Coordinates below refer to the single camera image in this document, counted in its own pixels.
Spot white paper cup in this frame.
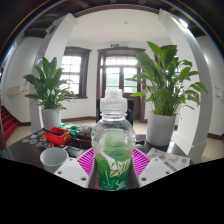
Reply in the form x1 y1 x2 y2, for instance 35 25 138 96
39 147 70 174

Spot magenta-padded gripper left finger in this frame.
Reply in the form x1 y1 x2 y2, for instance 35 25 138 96
53 148 98 190

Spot red carpeted stairs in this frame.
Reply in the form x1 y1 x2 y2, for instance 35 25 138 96
0 105 19 143

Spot white wall radiator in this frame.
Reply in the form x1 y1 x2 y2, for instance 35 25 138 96
214 86 224 101
6 83 30 97

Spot clear green-labelled drink bottle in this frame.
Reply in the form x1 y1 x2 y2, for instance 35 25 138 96
90 88 138 192

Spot dark-framed window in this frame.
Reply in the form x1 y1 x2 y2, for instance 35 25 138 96
59 46 93 100

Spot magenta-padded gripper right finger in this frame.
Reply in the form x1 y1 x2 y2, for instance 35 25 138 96
131 148 176 189

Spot red plastic box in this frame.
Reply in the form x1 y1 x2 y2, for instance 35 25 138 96
43 126 72 147

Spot printed paper leaflet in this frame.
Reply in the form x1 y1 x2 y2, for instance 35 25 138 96
146 147 192 172

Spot green plant in white pot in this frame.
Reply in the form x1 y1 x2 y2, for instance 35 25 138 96
23 56 76 129
125 40 209 148

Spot dark wooden glazed door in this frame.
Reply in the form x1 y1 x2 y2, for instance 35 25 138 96
96 47 148 123

